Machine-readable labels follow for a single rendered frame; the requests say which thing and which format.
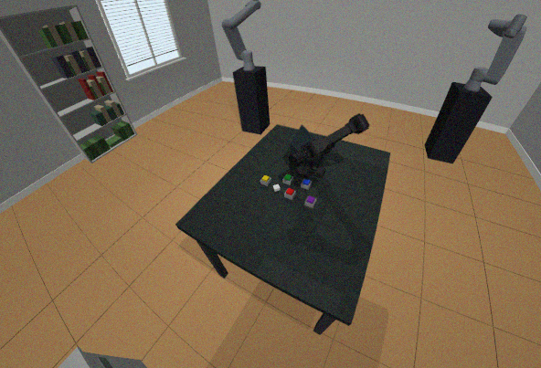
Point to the red button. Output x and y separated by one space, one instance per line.
290 194

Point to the green button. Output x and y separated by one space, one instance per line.
288 179

